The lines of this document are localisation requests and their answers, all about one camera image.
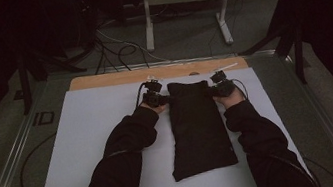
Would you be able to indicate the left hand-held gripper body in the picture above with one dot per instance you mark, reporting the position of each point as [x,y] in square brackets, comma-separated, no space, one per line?
[154,98]

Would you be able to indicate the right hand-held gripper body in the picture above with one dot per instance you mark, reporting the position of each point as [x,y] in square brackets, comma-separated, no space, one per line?
[223,88]

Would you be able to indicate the black T-shirt with blue print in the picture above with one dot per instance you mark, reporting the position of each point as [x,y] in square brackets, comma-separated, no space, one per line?
[198,129]

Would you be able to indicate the person's left hand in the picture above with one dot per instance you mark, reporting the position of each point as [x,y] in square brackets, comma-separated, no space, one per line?
[157,109]

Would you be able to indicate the person's right hand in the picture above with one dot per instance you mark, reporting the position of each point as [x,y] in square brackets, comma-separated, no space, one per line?
[232,99]

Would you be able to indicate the black tripod stand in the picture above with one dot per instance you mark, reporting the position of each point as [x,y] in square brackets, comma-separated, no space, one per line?
[25,85]
[298,52]

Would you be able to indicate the dark equipment cabinet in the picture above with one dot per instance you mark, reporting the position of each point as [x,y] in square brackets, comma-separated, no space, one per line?
[85,15]

